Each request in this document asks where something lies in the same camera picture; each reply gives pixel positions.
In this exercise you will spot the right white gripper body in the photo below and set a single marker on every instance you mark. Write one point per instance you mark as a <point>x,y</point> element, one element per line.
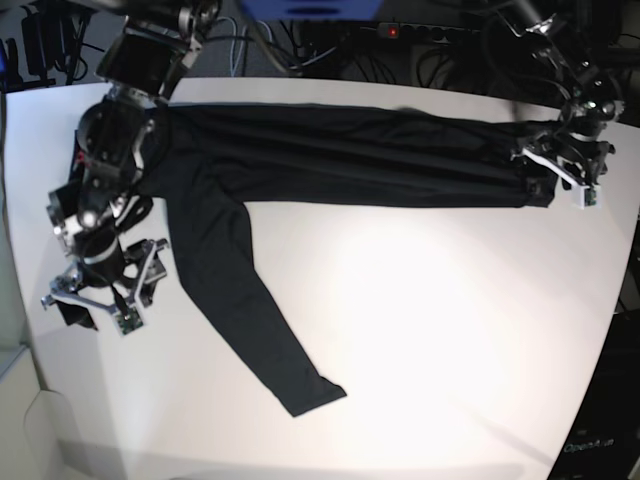
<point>120,285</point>

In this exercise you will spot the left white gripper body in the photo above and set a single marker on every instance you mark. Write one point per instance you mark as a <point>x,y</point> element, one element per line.
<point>577,161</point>

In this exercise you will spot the black long-sleeve T-shirt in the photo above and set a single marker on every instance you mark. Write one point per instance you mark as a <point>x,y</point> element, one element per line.
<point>207,162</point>

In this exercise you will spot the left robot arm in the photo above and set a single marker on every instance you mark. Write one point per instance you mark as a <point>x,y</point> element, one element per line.
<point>592,98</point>

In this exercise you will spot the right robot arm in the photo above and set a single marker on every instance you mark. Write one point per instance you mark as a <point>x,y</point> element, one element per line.
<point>159,44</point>

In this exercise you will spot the black OpenArm equipment case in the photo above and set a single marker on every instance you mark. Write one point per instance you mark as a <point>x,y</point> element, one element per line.
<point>603,442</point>

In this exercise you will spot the black power adapter brick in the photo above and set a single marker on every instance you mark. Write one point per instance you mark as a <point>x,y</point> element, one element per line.
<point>43,41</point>

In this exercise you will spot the blue plastic box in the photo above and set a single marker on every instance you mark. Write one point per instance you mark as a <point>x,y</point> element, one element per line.
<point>312,9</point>

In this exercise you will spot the black power strip red switch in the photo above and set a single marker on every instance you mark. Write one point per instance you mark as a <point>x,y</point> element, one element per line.
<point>419,34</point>

